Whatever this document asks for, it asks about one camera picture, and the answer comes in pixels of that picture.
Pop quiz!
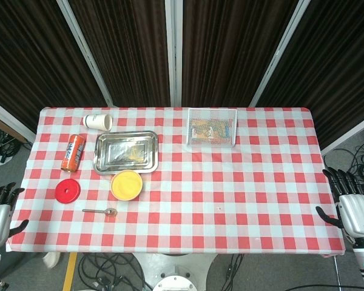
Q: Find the white shoe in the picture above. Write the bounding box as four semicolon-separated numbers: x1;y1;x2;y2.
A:
42;252;61;269

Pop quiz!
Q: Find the yellow batter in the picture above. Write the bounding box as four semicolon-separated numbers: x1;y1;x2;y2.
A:
112;171;143;197

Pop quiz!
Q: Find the red white checked tablecloth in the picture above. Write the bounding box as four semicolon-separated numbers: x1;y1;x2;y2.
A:
5;105;346;258

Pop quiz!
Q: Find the black floor cable bundle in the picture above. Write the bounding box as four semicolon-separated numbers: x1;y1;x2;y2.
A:
323;125;364;195
0;121;28;166
78;253;154;291

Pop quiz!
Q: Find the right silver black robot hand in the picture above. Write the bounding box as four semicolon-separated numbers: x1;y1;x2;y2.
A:
315;166;364;248

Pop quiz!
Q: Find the orange drink can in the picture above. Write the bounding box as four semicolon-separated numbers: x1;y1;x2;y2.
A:
60;134;86;173

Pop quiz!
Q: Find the red round plastic lid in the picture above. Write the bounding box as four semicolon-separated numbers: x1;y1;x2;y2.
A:
55;178;81;204

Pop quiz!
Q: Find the white partition frame rail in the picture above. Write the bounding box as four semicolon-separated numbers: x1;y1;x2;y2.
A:
320;111;364;156
0;95;37;143

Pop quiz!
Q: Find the metal spoon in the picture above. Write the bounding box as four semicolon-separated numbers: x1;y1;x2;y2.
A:
82;207;118;217

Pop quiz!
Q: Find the white wire mesh basket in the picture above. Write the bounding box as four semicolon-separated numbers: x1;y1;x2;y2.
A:
186;107;238;148

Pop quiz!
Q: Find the colourful flat package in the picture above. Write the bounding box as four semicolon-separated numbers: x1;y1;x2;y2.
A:
190;118;233;140

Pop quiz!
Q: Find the dark ribbed partition panel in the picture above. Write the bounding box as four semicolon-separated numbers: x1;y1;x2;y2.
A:
256;0;364;149
0;0;110;134
67;0;172;107
181;0;301;107

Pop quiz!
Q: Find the stainless steel rectangular tray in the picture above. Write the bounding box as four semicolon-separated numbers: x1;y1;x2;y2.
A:
92;130;160;175

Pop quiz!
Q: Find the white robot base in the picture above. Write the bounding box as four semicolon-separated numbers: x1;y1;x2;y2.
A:
133;253;219;291

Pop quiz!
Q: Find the white bowl of orange liquid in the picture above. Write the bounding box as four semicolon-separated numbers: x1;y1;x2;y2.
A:
110;169;144;201

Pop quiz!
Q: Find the white partition frame post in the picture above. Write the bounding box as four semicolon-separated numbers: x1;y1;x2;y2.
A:
165;0;183;107
56;0;119;107
248;0;311;107

